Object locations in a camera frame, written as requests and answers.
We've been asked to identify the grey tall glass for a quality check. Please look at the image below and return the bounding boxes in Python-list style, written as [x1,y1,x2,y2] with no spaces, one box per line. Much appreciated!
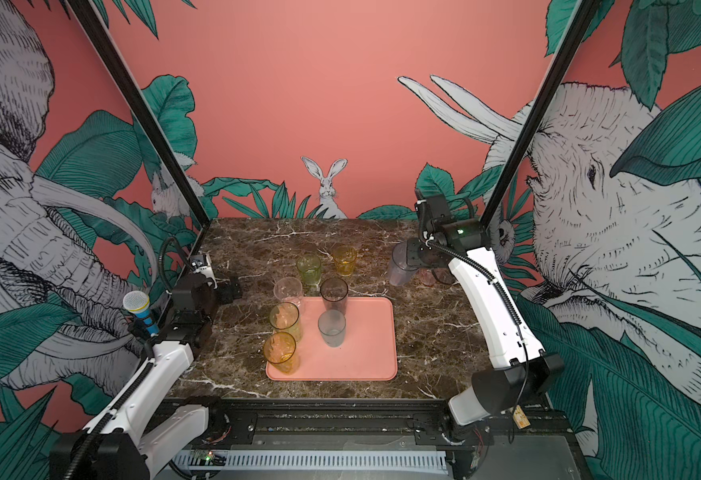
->
[387,241,417,286]

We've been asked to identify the yellow short glass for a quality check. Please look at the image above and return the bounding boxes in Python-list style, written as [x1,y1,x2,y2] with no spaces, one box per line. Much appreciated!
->
[332,245,357,276]

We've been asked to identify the light green tall glass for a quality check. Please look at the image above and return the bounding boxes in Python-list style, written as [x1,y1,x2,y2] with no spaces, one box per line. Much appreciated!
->
[268,302,302,341]

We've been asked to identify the clear glass tumbler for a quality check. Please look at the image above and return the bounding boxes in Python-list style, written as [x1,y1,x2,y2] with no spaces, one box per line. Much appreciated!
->
[274,277,304,306]

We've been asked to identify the amber tall glass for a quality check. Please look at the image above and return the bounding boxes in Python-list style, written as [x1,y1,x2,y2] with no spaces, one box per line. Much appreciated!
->
[262,332,300,375]

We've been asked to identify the dark brown glass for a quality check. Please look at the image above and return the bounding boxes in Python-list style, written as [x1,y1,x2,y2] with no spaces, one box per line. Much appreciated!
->
[320,277,350,314]

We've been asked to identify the pink square tray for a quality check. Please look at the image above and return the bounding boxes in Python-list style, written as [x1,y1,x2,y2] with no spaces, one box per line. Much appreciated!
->
[266,297,397,381]

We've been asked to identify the green short glass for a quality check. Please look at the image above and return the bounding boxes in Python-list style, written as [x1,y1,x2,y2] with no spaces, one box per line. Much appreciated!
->
[296,253,322,286]

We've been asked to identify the teal wine glass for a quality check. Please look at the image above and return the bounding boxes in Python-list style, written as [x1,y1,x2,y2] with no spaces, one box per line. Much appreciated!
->
[318,310,346,348]

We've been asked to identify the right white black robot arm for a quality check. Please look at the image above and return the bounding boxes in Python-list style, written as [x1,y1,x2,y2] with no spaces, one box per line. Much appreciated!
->
[405,189,564,426]

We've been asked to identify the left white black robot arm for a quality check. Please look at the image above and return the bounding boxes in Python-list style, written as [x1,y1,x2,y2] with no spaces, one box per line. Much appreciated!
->
[48,271,242,479]

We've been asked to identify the pink glass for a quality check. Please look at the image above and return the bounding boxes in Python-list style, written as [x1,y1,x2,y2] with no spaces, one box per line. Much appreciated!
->
[417,269,437,287]

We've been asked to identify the blue yellow toy microphone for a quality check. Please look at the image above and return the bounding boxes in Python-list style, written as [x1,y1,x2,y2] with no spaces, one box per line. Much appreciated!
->
[122,290,160,336]

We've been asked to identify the yellow tag label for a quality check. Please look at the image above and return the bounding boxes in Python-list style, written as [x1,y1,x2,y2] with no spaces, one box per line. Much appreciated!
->
[511,405,530,430]

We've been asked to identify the white ventilation grille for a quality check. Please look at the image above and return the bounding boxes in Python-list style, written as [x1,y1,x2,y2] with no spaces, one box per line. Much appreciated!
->
[174,450,450,475]

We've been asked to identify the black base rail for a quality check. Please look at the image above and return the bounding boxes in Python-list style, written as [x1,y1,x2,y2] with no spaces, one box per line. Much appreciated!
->
[148,396,577,451]

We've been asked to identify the left black frame post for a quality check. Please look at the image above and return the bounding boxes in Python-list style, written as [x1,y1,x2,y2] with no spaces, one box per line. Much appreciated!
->
[68,0,212,228]

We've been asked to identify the black frame post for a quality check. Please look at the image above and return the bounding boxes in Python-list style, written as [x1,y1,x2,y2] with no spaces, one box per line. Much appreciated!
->
[68,0,212,228]
[479,0,600,231]

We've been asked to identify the right black frame post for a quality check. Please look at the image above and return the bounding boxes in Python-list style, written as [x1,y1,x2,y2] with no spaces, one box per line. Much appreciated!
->
[479,0,600,231]

